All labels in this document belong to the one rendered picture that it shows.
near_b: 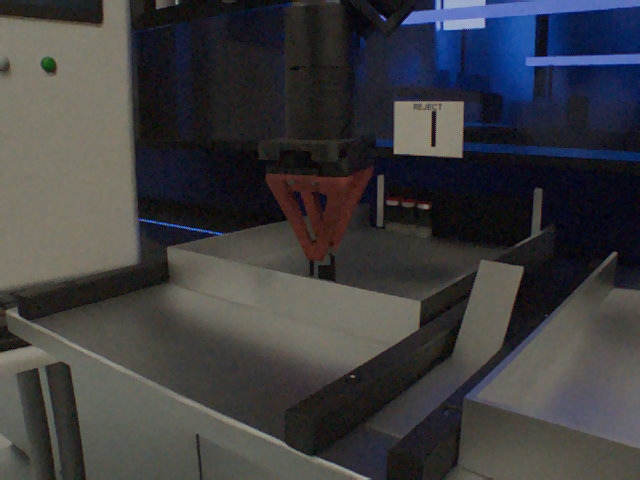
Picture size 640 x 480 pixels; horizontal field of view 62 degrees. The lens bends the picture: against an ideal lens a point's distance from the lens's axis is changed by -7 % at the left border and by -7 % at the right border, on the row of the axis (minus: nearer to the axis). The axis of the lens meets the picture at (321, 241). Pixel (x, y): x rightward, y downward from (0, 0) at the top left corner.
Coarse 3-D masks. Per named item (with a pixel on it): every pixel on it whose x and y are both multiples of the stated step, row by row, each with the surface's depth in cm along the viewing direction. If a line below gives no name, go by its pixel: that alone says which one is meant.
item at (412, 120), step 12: (396, 108) 64; (408, 108) 63; (420, 108) 63; (432, 108) 62; (444, 108) 61; (456, 108) 60; (396, 120) 65; (408, 120) 64; (420, 120) 63; (444, 120) 61; (456, 120) 60; (396, 132) 65; (408, 132) 64; (420, 132) 63; (444, 132) 61; (456, 132) 60; (396, 144) 65; (408, 144) 64; (420, 144) 63; (444, 144) 62; (456, 144) 61; (444, 156) 62; (456, 156) 61
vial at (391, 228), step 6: (390, 198) 74; (396, 198) 74; (390, 204) 74; (396, 204) 73; (390, 210) 74; (396, 210) 74; (390, 216) 74; (396, 216) 74; (390, 222) 74; (396, 222) 74; (390, 228) 74; (396, 228) 74
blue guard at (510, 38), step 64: (448, 0) 58; (512, 0) 54; (576, 0) 51; (192, 64) 84; (256, 64) 76; (384, 64) 64; (448, 64) 60; (512, 64) 56; (576, 64) 52; (192, 128) 86; (256, 128) 78; (384, 128) 66; (512, 128) 57; (576, 128) 53
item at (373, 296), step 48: (240, 240) 59; (288, 240) 66; (384, 240) 70; (432, 240) 70; (528, 240) 55; (192, 288) 51; (240, 288) 47; (288, 288) 44; (336, 288) 41; (384, 288) 51; (432, 288) 51; (384, 336) 39
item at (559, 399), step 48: (624, 288) 50; (528, 336) 31; (576, 336) 39; (624, 336) 39; (480, 384) 25; (528, 384) 31; (576, 384) 32; (624, 384) 32; (480, 432) 24; (528, 432) 22; (576, 432) 21; (624, 432) 27
